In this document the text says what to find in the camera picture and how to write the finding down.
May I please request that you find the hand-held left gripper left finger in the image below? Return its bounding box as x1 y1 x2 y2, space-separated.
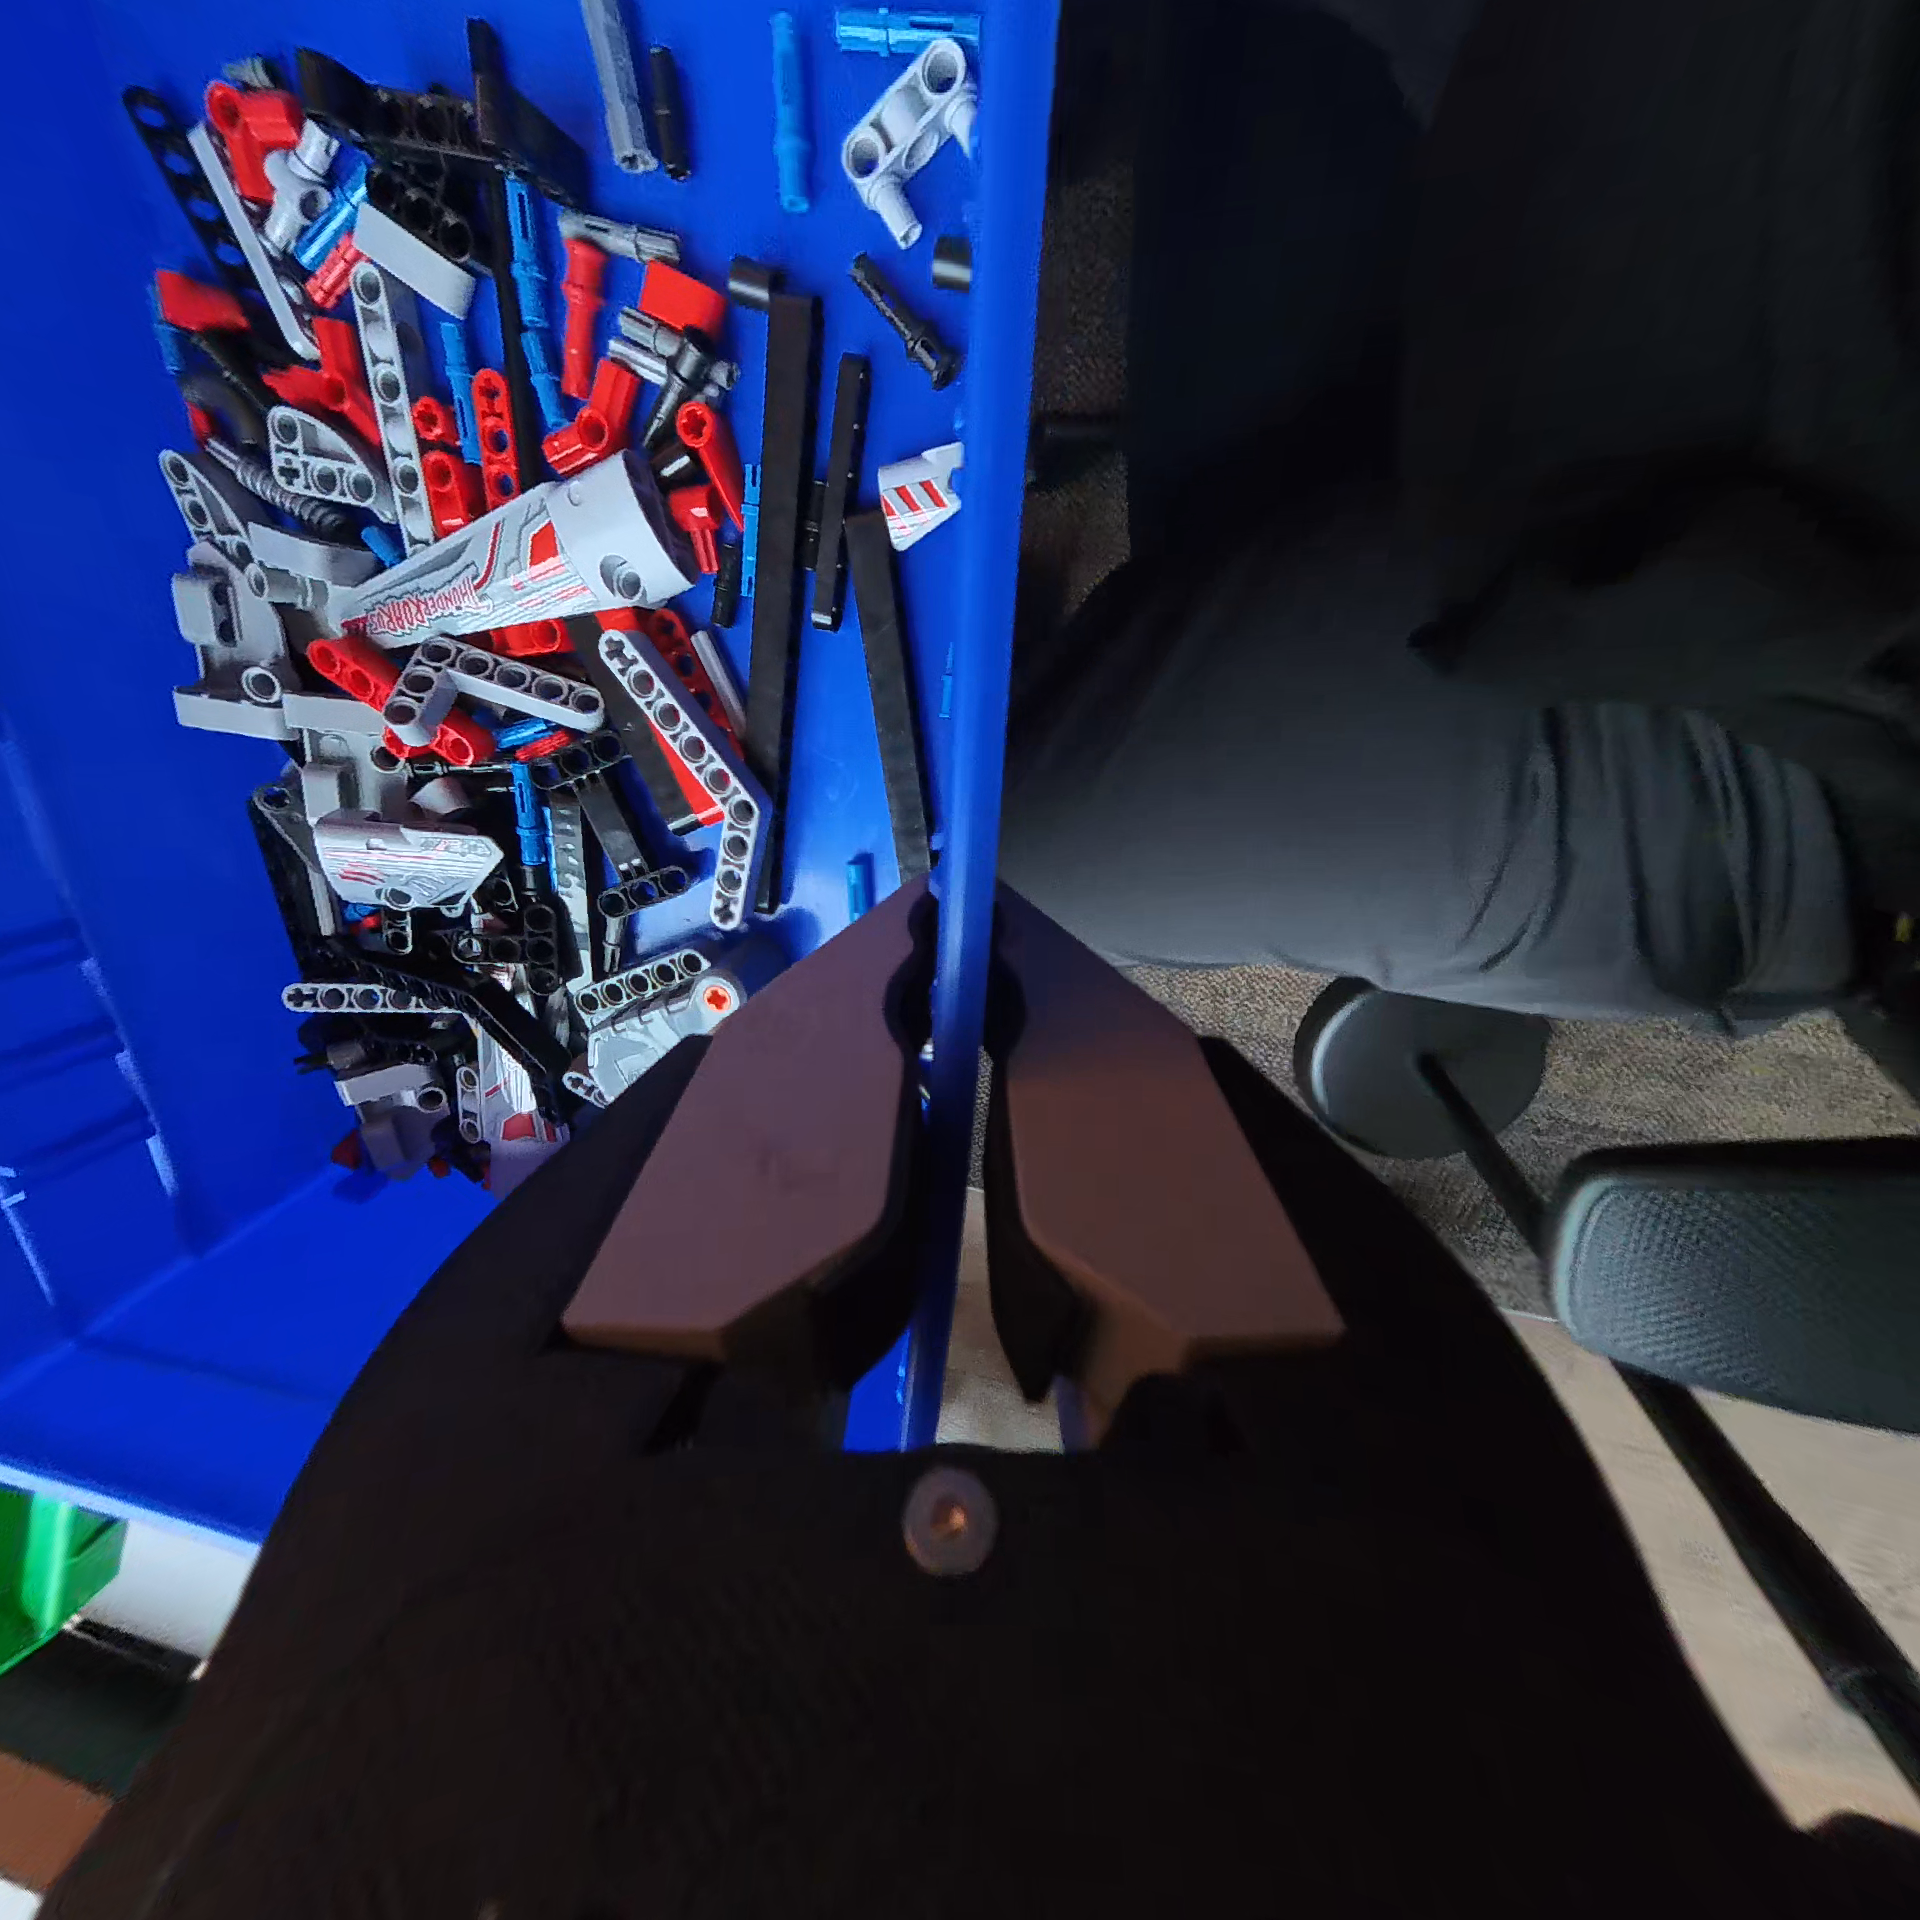
560 879 942 1391

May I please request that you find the pile of lego pieces in bin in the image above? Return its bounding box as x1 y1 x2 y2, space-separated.
118 0 994 1191

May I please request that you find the blue plastic bin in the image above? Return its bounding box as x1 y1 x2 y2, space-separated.
0 0 1062 1549

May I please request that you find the black office chair armrest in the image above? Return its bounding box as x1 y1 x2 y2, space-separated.
1546 1143 1920 1439

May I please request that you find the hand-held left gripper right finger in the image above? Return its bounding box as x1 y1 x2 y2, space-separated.
979 882 1347 1449

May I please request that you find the person in dark clothing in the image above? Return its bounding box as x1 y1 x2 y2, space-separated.
1002 0 1920 1025

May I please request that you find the green plastic bin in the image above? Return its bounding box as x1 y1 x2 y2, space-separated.
0 1485 131 1676

